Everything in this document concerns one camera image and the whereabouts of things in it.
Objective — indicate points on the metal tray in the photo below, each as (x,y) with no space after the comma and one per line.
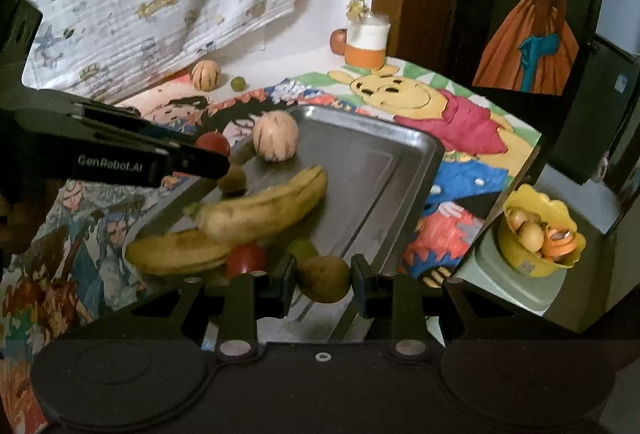
(365,184)

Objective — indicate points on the yellow bowl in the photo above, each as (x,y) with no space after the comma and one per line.
(520,259)

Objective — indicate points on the grey plastic stool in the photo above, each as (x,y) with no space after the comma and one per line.
(495,289)

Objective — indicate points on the red cherry tomato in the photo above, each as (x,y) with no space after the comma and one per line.
(247,259)
(215,143)

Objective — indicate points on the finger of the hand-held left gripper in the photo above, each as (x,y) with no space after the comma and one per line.
(115,114)
(150,159)

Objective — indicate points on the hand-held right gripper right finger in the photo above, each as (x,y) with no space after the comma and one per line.
(361,286)

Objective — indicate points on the brown-spotted yellow banana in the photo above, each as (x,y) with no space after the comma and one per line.
(175,254)

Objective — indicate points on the brownish green grape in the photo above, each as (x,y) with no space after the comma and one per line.
(233,179)

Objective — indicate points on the striped peach ball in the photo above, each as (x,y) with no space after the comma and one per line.
(206,75)
(275,136)

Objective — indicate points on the small red apple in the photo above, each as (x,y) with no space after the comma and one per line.
(339,41)

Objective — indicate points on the wall poster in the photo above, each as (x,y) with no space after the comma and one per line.
(540,24)

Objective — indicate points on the olive green round fruit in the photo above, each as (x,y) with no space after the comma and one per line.
(324,279)

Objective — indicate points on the dark cabinet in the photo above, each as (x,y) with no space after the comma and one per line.
(600,114)

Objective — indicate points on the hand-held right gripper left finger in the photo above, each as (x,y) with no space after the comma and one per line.
(286,284)

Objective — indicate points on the tan round fruit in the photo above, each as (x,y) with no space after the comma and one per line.
(530,236)

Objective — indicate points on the white and orange cup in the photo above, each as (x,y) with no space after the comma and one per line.
(367,41)

